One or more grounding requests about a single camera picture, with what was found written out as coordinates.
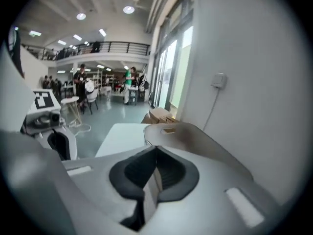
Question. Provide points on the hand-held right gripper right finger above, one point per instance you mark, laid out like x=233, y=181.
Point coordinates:
x=207, y=195

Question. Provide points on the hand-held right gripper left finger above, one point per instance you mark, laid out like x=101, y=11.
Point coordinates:
x=102, y=185

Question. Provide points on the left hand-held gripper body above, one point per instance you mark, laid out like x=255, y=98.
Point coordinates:
x=44, y=116

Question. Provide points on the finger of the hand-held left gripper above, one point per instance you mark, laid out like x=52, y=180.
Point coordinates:
x=42, y=139
x=72, y=143

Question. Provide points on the flat cardboard box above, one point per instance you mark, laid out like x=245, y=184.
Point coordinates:
x=152, y=115

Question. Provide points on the round white side table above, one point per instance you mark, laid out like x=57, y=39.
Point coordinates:
x=70, y=104

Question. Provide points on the white chair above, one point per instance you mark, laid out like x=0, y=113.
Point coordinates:
x=92, y=99

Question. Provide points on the white shelving rack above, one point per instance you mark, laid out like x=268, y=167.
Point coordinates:
x=102, y=78

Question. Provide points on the cardboard boxes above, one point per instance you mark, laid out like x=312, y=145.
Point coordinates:
x=169, y=119

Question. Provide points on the ceiling strip lights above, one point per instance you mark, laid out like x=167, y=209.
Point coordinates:
x=77, y=37

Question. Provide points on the hanging bags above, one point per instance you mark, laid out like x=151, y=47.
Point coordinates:
x=143, y=83

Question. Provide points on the black balcony railing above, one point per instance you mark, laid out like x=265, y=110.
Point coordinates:
x=110, y=48

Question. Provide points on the round ceiling light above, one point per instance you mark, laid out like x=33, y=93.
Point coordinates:
x=128, y=9
x=81, y=16

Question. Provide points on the glass sliding door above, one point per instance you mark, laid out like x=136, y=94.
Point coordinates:
x=171, y=70

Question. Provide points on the white wall socket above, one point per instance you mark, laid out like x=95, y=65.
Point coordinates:
x=218, y=80

